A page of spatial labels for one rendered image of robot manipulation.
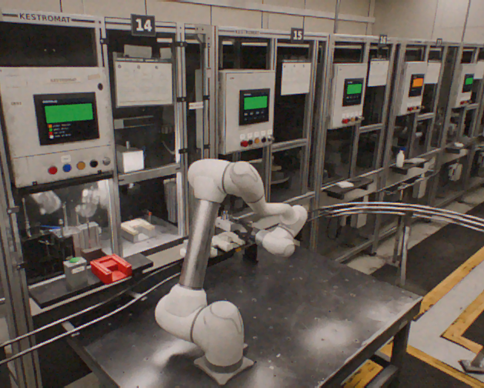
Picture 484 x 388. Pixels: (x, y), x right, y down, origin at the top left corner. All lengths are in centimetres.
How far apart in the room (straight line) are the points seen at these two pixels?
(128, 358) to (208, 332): 40
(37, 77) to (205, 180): 76
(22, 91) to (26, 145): 21
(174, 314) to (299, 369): 56
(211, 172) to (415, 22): 892
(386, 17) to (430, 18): 97
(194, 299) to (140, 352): 36
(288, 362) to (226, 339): 33
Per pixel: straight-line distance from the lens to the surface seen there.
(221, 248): 240
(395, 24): 1055
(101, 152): 200
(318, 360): 193
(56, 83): 190
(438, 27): 1016
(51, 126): 188
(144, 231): 244
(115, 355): 198
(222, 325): 168
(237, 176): 165
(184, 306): 177
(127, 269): 202
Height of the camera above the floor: 190
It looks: 19 degrees down
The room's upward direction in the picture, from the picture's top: 1 degrees clockwise
